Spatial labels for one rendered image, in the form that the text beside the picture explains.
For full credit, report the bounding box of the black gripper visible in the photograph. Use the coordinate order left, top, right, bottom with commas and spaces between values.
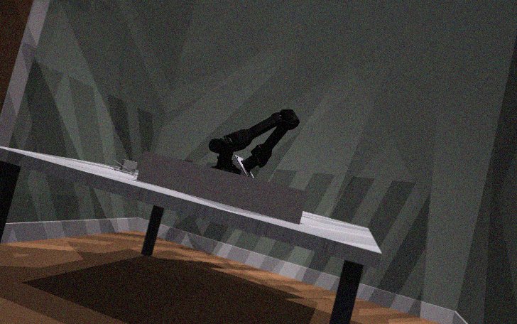
210, 154, 234, 173

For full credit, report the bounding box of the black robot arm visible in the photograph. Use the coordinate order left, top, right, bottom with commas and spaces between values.
209, 109, 300, 172

